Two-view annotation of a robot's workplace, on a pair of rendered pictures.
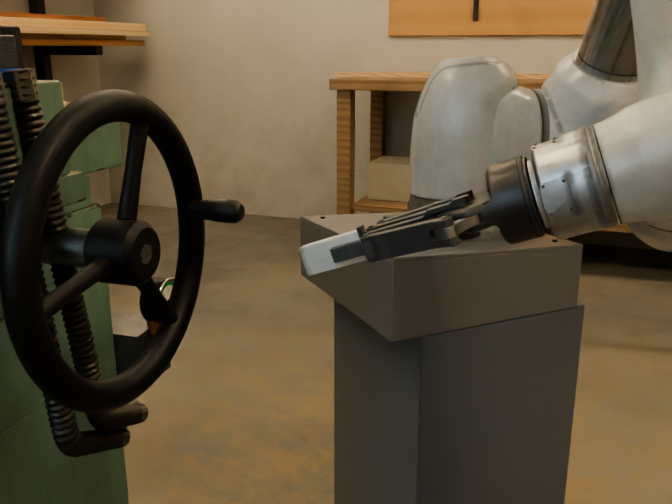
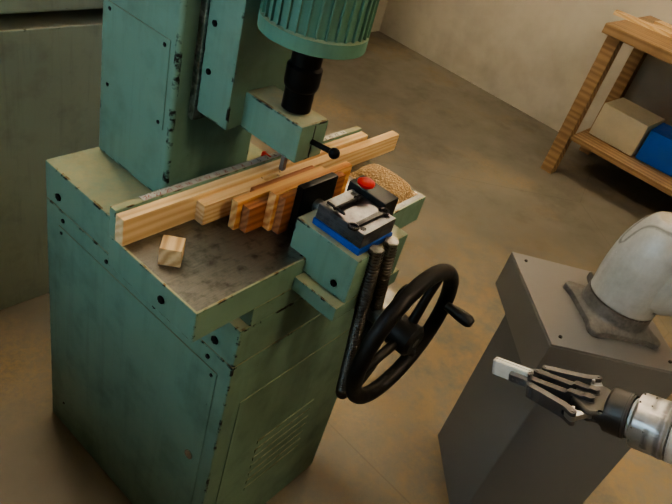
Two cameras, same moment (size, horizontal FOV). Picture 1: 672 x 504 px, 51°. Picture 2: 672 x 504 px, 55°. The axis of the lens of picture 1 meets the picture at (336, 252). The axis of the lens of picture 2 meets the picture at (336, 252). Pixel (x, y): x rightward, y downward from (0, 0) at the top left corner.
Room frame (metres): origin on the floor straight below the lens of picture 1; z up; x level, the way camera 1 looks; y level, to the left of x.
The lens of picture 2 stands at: (-0.23, 0.15, 1.55)
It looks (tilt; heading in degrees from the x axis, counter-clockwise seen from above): 36 degrees down; 13
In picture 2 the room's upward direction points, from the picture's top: 17 degrees clockwise
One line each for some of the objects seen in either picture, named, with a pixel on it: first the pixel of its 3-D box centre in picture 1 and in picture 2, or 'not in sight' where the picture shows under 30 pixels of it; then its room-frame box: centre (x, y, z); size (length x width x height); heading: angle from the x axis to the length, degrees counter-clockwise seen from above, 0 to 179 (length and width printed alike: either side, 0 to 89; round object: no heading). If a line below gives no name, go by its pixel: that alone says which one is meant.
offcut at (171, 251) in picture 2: not in sight; (171, 251); (0.44, 0.55, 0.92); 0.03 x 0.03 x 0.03; 26
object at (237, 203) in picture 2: not in sight; (279, 196); (0.67, 0.49, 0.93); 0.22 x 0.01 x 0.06; 163
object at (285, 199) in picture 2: not in sight; (309, 201); (0.68, 0.44, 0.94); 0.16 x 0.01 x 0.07; 163
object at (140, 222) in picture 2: not in sight; (262, 179); (0.70, 0.55, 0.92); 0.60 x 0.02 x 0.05; 163
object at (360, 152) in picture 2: not in sight; (311, 171); (0.81, 0.49, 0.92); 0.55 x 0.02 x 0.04; 163
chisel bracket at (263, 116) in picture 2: not in sight; (283, 126); (0.73, 0.54, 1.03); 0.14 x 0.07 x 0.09; 73
